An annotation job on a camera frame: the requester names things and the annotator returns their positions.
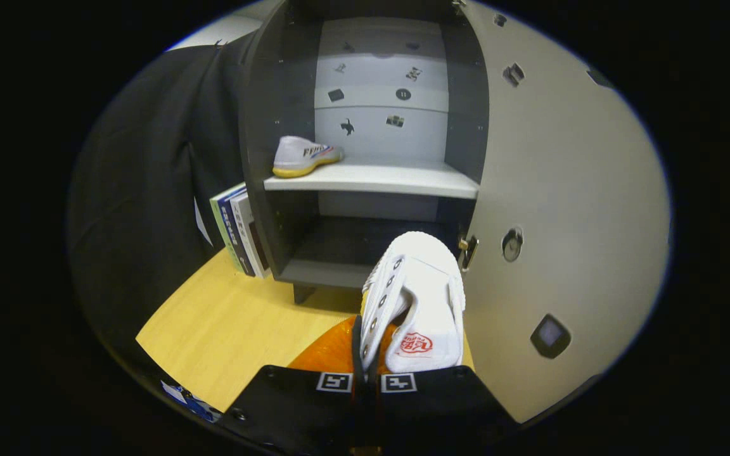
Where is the dark blue book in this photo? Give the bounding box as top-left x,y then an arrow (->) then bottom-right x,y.
218,188 -> 258,277

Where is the dark grey shoe cabinet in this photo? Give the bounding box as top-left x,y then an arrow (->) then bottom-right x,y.
238,0 -> 489,305

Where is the white paper slip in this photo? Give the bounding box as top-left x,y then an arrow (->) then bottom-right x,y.
194,198 -> 214,246

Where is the black backdrop cloth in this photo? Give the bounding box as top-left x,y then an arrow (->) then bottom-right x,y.
67,32 -> 258,374

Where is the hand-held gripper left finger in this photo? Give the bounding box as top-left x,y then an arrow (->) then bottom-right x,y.
222,317 -> 366,456

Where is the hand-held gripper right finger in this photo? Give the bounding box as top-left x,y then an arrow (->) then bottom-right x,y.
368,366 -> 521,453

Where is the beige shoe cabinet door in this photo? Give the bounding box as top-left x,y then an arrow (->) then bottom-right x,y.
457,0 -> 673,424

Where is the blue and white packet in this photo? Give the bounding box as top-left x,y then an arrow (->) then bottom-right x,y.
161,379 -> 221,424

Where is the white canvas shoe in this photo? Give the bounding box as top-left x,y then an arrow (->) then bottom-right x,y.
272,136 -> 344,179
359,231 -> 467,374

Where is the grey and white book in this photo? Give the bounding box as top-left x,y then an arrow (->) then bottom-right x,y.
231,192 -> 272,279

